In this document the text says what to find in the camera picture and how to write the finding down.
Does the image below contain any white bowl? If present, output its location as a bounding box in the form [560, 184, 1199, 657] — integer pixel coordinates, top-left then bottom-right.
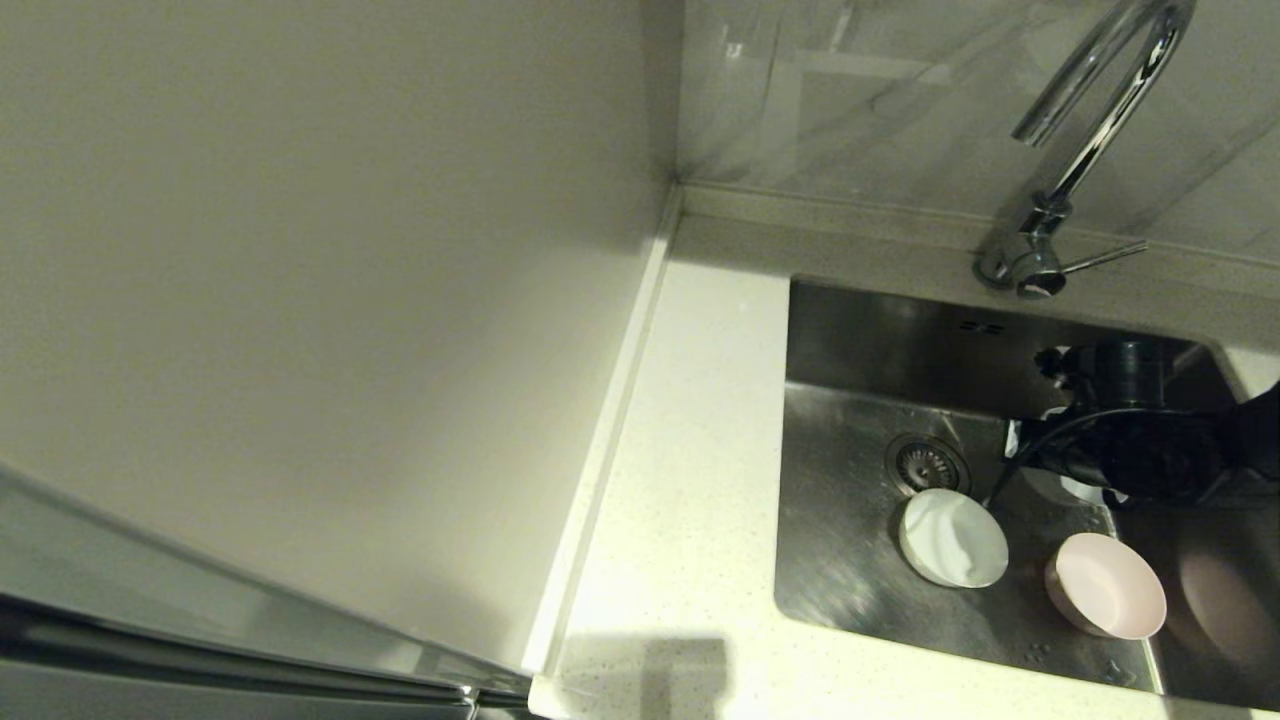
[898, 487, 1010, 590]

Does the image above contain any thin chrome faucet lever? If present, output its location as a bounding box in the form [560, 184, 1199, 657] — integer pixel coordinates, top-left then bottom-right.
[1062, 240, 1149, 274]

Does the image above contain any pink bowl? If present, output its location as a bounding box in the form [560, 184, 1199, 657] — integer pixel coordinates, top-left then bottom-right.
[1044, 532, 1168, 641]

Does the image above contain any stainless steel sink basin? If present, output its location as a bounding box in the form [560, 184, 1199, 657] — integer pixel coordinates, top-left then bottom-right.
[772, 278, 1280, 711]

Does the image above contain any round metal drain strainer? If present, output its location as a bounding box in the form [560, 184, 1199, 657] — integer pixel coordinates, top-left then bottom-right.
[886, 432, 971, 498]

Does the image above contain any chrome gooseneck faucet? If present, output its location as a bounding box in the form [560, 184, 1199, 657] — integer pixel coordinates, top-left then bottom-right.
[978, 0, 1197, 301]

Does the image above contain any white countertop trim strip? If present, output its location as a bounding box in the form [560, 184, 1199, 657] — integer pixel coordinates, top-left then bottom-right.
[522, 190, 683, 673]

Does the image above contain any shiny steel appliance edge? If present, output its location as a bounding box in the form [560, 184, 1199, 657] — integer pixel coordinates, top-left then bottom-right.
[0, 460, 536, 720]

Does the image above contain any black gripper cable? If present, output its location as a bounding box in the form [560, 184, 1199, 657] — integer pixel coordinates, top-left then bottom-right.
[983, 405, 1206, 503]

